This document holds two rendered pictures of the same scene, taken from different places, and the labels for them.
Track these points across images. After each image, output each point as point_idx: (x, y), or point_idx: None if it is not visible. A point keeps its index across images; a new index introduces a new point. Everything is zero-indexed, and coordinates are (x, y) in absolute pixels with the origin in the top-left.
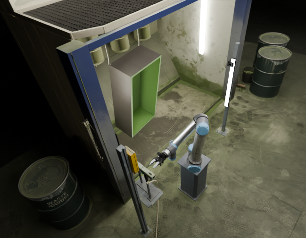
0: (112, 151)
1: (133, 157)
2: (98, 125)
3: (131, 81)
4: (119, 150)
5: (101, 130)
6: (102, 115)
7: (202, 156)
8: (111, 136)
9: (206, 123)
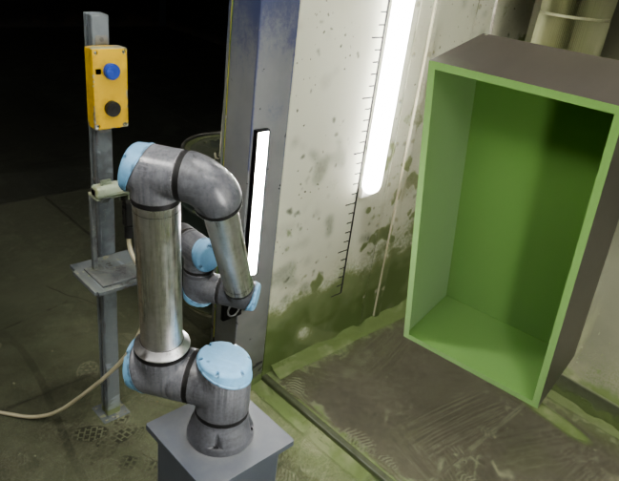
0: (233, 166)
1: (88, 59)
2: (229, 47)
3: (428, 83)
4: (86, 11)
5: (232, 69)
6: (245, 30)
7: (236, 468)
8: (242, 117)
9: (145, 153)
